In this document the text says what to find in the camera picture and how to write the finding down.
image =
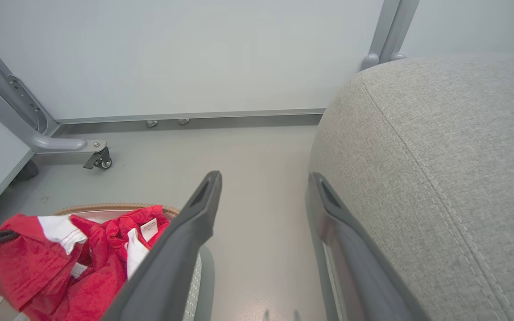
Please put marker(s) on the small metal levelling foot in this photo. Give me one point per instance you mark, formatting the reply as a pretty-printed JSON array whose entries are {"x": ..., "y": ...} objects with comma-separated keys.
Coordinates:
[
  {"x": 183, "y": 121},
  {"x": 151, "y": 123}
]

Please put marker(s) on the black caster wheel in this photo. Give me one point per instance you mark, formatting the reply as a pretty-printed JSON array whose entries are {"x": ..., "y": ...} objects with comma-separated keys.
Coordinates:
[
  {"x": 27, "y": 170},
  {"x": 101, "y": 159}
]

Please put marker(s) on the white laundry basket brown rim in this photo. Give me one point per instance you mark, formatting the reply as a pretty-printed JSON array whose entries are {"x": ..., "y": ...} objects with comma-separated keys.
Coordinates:
[{"x": 105, "y": 208}]

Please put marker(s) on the red and white basketball jersey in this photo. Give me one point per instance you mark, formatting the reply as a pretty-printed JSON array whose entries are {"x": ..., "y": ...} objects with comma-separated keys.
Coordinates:
[{"x": 38, "y": 267}]

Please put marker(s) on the grey fabric sofa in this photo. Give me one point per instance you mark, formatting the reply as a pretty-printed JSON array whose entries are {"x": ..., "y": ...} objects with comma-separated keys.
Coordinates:
[{"x": 440, "y": 156}]

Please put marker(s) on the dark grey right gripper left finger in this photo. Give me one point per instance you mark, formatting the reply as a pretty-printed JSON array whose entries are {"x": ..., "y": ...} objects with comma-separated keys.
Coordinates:
[{"x": 181, "y": 240}]

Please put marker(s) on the grey wheeled partition frame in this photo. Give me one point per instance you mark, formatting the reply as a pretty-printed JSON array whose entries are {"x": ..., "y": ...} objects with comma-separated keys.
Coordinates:
[{"x": 56, "y": 143}]

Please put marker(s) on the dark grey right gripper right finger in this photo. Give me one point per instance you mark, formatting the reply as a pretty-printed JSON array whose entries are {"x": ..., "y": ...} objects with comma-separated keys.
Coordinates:
[{"x": 350, "y": 267}]

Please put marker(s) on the grey partition post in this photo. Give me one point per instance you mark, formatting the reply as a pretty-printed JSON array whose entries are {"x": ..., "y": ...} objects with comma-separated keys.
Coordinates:
[
  {"x": 402, "y": 26},
  {"x": 375, "y": 40}
]

